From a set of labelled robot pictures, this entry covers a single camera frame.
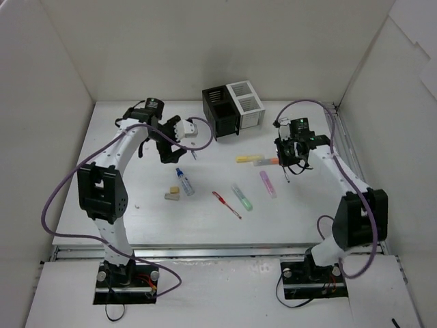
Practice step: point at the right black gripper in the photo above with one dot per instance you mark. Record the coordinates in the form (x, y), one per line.
(289, 152)

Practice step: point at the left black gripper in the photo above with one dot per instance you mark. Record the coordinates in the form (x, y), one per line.
(165, 145)

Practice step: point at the red gel pen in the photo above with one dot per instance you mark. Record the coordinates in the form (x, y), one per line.
(222, 201)

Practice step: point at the blue gel pen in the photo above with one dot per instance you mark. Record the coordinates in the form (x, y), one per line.
(286, 175)

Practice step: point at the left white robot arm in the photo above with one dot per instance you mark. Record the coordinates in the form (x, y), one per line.
(102, 193)

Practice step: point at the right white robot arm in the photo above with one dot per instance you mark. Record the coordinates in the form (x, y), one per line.
(314, 149)

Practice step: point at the orange highlighter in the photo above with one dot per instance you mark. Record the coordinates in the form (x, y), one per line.
(265, 162)

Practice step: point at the grey eraser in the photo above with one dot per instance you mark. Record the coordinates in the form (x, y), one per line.
(172, 196)

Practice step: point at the pink highlighter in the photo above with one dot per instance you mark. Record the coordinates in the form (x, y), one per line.
(269, 187)

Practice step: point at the yellow highlighter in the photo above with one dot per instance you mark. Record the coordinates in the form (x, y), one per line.
(249, 158)

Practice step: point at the white pen holder box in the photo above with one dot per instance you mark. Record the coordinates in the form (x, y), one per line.
(248, 104)

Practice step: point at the black pen holder box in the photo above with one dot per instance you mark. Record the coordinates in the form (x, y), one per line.
(220, 111)

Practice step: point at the green highlighter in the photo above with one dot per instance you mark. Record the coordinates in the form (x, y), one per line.
(242, 197)

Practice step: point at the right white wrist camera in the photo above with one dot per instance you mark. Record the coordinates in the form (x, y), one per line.
(283, 127)

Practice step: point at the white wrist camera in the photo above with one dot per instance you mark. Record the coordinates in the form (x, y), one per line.
(283, 127)
(185, 129)

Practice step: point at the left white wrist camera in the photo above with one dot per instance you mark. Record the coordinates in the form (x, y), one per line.
(185, 129)

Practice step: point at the aluminium side rail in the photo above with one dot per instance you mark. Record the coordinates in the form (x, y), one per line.
(345, 143)

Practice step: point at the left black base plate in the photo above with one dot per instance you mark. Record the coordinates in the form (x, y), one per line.
(136, 286)

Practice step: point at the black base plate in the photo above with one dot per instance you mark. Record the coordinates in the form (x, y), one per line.
(136, 286)
(300, 285)

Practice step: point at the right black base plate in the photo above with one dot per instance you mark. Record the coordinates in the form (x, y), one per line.
(300, 285)

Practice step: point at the aluminium front rail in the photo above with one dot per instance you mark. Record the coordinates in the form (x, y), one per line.
(187, 251)

